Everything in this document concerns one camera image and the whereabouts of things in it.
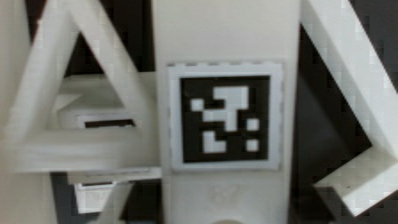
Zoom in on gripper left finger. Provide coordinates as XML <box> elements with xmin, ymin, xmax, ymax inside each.
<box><xmin>87</xmin><ymin>183</ymin><xmax>134</xmax><ymax>224</ymax></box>

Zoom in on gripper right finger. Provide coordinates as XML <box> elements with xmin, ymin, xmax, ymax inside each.
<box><xmin>317</xmin><ymin>188</ymin><xmax>365</xmax><ymax>224</ymax></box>

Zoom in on white chair leg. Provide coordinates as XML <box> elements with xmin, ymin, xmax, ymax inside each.
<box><xmin>70</xmin><ymin>168</ymin><xmax>162</xmax><ymax>214</ymax></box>
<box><xmin>61</xmin><ymin>113</ymin><xmax>135</xmax><ymax>129</ymax></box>

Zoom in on white chair back frame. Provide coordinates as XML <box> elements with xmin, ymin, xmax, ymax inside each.
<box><xmin>0</xmin><ymin>0</ymin><xmax>302</xmax><ymax>224</ymax></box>

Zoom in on white chair seat block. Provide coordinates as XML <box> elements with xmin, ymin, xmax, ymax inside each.
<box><xmin>151</xmin><ymin>0</ymin><xmax>398</xmax><ymax>224</ymax></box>

